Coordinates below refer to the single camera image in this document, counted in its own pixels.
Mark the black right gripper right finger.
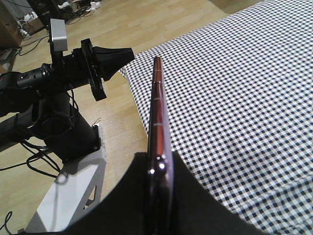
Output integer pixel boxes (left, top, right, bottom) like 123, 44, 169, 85
171, 152, 265, 235

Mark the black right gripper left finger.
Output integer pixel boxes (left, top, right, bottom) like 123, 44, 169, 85
55, 151, 154, 235

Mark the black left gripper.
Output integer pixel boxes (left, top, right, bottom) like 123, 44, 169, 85
63, 39, 134, 101

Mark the black foldable smartphone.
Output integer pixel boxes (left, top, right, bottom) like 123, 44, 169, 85
145, 56, 174, 235

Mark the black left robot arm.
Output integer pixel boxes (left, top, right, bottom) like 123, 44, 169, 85
0, 39, 134, 162

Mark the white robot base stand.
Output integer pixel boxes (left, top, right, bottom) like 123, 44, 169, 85
25, 123, 107, 235

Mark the black white checkered bedsheet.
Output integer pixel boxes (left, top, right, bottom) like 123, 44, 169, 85
120, 0, 313, 235

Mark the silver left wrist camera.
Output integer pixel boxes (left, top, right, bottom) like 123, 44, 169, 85
50, 19, 68, 51

